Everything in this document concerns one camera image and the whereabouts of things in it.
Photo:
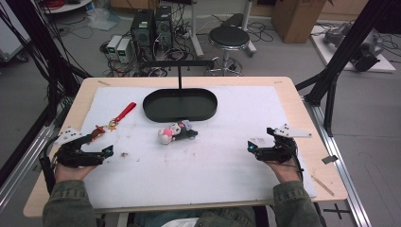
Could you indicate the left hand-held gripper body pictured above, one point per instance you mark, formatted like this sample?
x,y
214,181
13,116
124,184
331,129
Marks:
x,y
67,157

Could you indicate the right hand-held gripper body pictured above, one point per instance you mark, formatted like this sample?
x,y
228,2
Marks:
x,y
279,153

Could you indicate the person's left hand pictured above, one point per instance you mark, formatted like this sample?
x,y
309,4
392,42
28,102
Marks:
x,y
71,172

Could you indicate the person's right hand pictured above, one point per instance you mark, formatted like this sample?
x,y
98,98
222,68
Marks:
x,y
285,171

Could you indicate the black tape piece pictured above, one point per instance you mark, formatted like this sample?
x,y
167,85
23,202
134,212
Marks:
x,y
329,159

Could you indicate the white foam mat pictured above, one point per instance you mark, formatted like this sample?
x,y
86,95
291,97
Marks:
x,y
205,170

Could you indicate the thin wooden stick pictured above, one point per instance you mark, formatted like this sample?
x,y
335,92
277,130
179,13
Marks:
x,y
323,186

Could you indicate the black hanging rack with tray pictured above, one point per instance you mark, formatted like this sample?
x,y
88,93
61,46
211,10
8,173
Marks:
x,y
179,105

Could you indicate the white power supply unit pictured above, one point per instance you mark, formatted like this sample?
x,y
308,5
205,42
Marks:
x,y
124,50
113,45

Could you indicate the black round stool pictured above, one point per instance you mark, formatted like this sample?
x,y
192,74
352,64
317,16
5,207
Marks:
x,y
229,38

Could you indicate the cardboard box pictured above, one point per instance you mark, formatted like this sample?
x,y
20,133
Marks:
x,y
296,20

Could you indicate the clear plastic bag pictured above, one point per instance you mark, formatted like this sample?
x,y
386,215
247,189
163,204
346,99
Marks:
x,y
102,19

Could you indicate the white desk leg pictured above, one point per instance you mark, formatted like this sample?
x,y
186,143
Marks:
x,y
195,34

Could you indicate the black computer tower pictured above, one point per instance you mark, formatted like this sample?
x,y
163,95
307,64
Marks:
x,y
142,30
163,26

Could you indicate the grey machine on floor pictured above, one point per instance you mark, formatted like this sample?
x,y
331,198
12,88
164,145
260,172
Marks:
x,y
367,50

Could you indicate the white floor board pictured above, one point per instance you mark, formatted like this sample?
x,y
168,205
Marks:
x,y
383,64

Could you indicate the white round table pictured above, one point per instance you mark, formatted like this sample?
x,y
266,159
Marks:
x,y
67,6

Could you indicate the aluminium rail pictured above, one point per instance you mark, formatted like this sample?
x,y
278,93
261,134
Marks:
x,y
339,164
23,170

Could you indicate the black frame post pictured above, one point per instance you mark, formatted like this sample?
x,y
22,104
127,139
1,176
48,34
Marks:
x,y
340,56
41,44

